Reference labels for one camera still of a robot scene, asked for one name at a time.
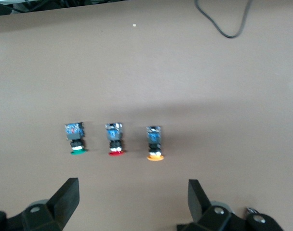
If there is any black looped cable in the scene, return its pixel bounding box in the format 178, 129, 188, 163
194, 0, 252, 39

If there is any green push button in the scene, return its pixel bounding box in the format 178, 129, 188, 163
64, 122, 88, 156

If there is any yellow push button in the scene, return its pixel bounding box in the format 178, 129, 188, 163
146, 125, 165, 161

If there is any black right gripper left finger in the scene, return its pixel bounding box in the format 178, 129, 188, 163
5, 178, 79, 231

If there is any red push button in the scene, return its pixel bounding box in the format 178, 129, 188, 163
104, 122, 126, 156

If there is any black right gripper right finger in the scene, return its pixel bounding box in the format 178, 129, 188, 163
176, 179, 234, 231

